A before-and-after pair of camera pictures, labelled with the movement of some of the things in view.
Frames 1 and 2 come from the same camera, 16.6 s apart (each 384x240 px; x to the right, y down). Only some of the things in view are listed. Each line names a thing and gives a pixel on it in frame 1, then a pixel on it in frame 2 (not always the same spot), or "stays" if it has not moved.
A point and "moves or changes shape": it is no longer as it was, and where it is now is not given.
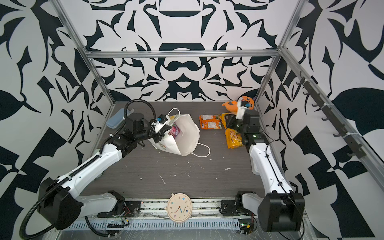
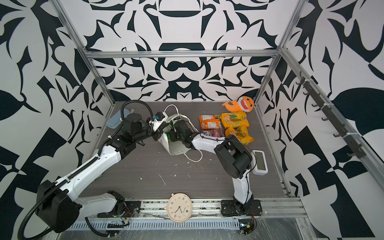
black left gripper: [160, 133] stays
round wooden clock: [179, 207] stays
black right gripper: [232, 119] -> [173, 135]
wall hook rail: [312, 89] stays
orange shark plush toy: [232, 105] stays
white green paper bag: [181, 138] moves or changes shape
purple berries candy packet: [174, 131] moves or changes shape
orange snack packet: [210, 122] stays
